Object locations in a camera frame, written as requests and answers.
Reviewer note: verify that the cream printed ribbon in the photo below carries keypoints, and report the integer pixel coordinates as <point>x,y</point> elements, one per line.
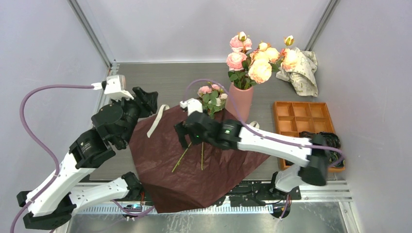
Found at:
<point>255,124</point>

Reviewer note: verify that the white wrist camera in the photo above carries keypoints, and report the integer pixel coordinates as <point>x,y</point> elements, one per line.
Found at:
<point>114,87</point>
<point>191,106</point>

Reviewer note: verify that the peach double rose stem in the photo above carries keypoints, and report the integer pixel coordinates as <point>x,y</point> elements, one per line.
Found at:
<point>262,59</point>

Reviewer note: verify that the pink rose stem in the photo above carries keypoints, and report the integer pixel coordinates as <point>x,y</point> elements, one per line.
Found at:
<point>238,61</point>

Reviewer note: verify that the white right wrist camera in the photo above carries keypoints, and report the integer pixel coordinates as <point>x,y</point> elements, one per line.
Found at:
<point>191,106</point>

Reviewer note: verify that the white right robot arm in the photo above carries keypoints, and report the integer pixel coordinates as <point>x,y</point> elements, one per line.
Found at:
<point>309,156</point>

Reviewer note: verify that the dark red wrapping paper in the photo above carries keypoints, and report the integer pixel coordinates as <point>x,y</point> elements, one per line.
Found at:
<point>179,179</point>

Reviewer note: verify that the pink white rose stems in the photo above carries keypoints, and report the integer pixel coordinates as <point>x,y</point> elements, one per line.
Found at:
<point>213,100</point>

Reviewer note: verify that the orange wooden compartment tray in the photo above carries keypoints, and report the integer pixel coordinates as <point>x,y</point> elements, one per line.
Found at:
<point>302,119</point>

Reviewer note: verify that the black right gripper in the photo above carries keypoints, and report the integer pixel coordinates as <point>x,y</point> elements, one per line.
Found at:
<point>182,129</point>

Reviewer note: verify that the rolled dark patterned tie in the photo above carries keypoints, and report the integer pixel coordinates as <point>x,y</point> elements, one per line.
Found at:
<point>332,140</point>

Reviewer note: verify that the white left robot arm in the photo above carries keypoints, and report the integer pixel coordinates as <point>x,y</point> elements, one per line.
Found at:
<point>54,202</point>

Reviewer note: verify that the pink cylindrical vase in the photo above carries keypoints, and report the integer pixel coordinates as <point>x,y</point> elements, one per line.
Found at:
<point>239,102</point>

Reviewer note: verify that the rolled dark tie, yellow pattern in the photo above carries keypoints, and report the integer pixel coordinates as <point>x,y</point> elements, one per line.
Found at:
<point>333,158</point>

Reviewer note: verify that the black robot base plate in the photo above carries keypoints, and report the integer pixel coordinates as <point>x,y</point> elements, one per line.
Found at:
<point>246,193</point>

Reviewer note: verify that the short cream ribbon strip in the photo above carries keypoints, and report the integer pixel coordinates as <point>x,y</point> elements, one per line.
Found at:
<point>163,107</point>

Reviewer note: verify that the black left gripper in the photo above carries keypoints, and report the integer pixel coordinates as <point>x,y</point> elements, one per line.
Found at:
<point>146,102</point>

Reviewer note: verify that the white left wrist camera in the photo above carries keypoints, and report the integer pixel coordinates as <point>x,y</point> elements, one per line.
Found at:
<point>114,87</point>

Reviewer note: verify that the aluminium frame rail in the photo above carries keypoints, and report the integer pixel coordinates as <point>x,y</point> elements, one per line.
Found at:
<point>334,191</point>

